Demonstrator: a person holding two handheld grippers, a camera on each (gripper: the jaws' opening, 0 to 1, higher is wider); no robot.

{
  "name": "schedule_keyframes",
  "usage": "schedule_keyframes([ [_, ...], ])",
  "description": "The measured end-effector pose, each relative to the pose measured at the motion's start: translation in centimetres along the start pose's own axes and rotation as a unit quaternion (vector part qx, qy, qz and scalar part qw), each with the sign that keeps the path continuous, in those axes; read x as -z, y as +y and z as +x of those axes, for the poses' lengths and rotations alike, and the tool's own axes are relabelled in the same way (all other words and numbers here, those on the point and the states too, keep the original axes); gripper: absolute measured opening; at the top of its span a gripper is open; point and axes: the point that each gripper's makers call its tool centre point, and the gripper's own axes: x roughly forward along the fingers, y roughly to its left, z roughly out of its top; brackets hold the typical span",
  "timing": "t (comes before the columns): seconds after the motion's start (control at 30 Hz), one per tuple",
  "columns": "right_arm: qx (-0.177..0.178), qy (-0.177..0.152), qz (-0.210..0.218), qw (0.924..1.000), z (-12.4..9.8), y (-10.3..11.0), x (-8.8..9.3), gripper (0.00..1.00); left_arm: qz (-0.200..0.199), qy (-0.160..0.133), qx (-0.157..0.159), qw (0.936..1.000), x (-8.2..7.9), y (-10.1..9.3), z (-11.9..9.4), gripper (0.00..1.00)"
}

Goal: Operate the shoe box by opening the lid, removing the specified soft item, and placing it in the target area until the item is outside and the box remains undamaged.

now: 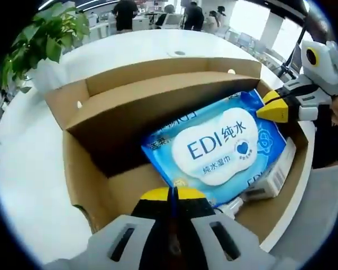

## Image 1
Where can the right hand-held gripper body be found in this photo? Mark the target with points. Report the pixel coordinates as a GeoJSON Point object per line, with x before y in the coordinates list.
{"type": "Point", "coordinates": [326, 70]}

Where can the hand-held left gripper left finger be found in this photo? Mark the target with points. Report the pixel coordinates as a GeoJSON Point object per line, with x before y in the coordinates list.
{"type": "Point", "coordinates": [146, 208]}

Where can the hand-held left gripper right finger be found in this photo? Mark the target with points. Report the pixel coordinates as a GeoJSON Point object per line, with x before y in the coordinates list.
{"type": "Point", "coordinates": [194, 205]}

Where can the blue wet wipes pack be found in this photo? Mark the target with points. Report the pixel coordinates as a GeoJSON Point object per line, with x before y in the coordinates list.
{"type": "Point", "coordinates": [214, 146]}

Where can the white carton box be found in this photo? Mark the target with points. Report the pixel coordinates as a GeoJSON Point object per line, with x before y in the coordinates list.
{"type": "Point", "coordinates": [273, 177]}

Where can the brown cardboard shoe box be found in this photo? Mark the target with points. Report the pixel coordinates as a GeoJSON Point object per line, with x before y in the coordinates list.
{"type": "Point", "coordinates": [115, 121]}

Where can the black tripod stand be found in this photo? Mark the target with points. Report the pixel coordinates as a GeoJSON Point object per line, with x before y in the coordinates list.
{"type": "Point", "coordinates": [294, 50]}

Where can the dark cloth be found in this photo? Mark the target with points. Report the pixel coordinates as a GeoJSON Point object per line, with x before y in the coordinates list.
{"type": "Point", "coordinates": [326, 146]}

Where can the green potted plant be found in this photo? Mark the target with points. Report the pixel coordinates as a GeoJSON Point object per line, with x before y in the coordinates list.
{"type": "Point", "coordinates": [48, 36]}

